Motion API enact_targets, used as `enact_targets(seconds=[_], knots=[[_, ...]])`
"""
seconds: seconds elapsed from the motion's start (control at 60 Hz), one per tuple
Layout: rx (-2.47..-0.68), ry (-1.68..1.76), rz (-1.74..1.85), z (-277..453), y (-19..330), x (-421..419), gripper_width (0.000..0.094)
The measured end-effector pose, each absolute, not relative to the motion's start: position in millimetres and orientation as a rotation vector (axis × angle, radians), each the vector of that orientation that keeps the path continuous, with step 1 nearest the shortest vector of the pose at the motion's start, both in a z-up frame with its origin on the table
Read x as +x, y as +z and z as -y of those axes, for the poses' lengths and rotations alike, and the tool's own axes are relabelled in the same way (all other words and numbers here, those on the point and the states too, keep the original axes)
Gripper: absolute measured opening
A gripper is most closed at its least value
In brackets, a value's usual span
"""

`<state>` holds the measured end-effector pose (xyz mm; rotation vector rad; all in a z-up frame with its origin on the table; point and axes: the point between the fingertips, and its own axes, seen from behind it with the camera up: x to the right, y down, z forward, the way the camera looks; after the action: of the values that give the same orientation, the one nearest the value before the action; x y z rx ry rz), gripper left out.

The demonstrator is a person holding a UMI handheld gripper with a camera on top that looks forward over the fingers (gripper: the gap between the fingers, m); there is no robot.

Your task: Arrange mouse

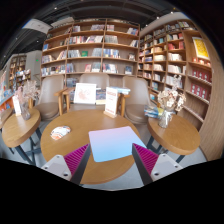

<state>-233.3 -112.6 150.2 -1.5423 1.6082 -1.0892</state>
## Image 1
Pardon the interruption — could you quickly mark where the yellow poster on shelf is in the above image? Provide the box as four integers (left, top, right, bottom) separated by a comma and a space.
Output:
193, 37, 209, 60

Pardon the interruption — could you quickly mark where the left vase with dried flowers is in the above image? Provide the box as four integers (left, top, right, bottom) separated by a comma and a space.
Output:
15, 80, 40, 120

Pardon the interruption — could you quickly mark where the round wooden table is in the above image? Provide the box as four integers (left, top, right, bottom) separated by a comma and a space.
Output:
2, 108, 41, 165
147, 115, 200, 163
40, 109, 148, 185

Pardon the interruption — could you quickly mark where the round wooden right side table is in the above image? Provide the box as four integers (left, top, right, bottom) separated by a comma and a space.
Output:
147, 115, 200, 163

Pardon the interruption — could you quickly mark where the stack of books on chair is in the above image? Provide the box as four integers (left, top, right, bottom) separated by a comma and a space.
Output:
144, 105, 163, 118

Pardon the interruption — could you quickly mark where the beige armchair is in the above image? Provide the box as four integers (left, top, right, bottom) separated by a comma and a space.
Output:
62, 72, 127, 118
35, 75, 65, 120
123, 76, 151, 124

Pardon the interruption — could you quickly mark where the white sign on wooden stand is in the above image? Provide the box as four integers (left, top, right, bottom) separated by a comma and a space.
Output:
104, 87, 118, 118

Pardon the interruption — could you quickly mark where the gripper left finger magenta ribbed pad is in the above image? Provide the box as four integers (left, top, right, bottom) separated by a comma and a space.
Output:
42, 144, 91, 185

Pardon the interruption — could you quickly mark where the wooden bookshelf far left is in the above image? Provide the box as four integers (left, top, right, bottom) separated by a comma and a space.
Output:
9, 55, 31, 92

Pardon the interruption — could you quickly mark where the wooden bookshelf on right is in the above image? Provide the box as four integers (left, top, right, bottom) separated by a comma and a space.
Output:
138, 19, 224, 160

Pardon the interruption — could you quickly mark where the beige armchair in middle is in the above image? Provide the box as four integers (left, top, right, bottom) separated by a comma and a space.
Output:
62, 72, 127, 118

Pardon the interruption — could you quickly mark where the beige armchair on left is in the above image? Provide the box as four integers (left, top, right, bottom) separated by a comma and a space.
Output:
35, 75, 65, 120

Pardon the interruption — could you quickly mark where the white framed picture on chair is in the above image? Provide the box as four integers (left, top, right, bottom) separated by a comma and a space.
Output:
74, 83, 96, 104

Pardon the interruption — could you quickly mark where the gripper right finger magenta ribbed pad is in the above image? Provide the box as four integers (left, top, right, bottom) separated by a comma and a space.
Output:
132, 144, 182, 185

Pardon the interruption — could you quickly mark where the beige armchair on right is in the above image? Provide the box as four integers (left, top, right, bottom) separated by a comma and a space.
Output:
123, 76, 151, 124

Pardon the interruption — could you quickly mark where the white card on left table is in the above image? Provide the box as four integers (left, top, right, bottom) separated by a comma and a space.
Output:
12, 96, 21, 116

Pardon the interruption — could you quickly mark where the round wooden left side table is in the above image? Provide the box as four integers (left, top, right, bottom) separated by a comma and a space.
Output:
2, 108, 41, 165

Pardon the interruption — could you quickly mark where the round wooden centre table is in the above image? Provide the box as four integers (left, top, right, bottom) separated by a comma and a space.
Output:
40, 109, 148, 185

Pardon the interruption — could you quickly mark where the large wooden bookshelf centre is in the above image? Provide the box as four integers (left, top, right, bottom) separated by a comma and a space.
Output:
40, 18, 140, 83

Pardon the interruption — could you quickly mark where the glass vase with dried flowers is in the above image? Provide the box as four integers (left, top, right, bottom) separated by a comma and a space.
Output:
158, 75, 186, 128

